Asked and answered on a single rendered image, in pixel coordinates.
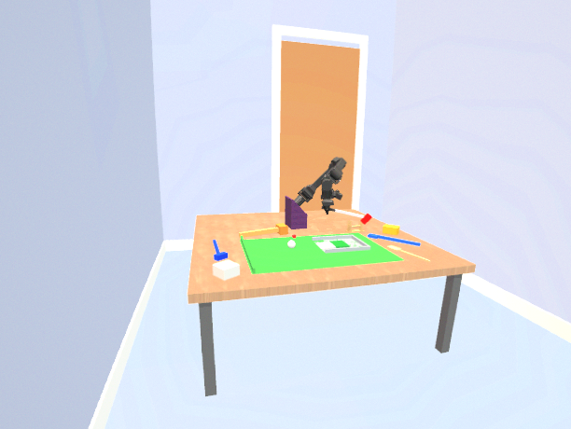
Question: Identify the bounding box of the green flat mat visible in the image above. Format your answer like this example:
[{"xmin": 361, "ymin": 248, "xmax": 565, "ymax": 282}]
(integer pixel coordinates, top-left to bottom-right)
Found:
[{"xmin": 244, "ymin": 233, "xmax": 404, "ymax": 274}]

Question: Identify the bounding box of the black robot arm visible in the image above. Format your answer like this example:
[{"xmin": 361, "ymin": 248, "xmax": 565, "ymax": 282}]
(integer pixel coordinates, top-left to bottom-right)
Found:
[{"xmin": 294, "ymin": 157, "xmax": 347, "ymax": 206}]

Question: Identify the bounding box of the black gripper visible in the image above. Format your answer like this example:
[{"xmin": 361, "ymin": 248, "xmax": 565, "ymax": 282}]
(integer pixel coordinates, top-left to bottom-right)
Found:
[{"xmin": 321, "ymin": 188, "xmax": 334, "ymax": 215}]

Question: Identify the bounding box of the white box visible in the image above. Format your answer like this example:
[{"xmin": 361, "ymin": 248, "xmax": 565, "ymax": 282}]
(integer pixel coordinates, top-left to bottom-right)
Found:
[{"xmin": 213, "ymin": 260, "xmax": 240, "ymax": 281}]

